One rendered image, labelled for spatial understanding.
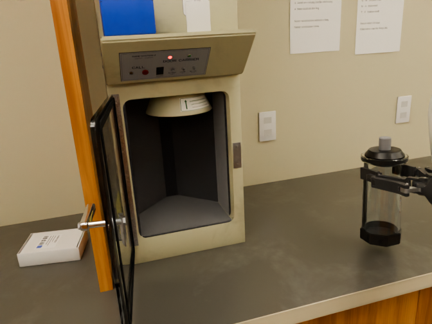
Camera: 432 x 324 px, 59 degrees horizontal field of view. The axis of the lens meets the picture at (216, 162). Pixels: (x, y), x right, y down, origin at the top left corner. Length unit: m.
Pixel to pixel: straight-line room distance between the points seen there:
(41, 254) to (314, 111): 1.09
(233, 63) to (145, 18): 0.23
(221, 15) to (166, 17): 0.13
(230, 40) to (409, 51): 1.10
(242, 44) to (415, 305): 0.78
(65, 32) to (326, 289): 0.77
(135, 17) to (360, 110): 1.13
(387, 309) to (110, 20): 0.91
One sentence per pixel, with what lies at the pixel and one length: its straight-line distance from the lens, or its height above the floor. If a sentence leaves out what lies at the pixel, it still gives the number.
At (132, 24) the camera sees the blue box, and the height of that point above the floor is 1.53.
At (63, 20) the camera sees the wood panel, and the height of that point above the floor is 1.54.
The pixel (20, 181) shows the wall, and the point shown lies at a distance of 1.44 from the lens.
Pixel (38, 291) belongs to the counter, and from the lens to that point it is 1.06.
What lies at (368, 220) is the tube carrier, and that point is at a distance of 1.06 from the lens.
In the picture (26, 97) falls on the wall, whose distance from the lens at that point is 1.37.
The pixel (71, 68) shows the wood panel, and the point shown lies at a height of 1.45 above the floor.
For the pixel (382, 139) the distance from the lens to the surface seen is 1.02.
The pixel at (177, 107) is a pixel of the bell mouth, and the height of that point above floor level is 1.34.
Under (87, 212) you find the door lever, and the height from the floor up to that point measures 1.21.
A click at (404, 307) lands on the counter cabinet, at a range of 1.13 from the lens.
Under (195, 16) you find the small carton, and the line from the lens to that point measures 0.86.
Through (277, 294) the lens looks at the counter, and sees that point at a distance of 0.93.
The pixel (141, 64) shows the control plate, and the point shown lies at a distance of 0.85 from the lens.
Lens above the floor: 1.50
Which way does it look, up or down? 18 degrees down
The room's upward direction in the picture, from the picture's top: 3 degrees counter-clockwise
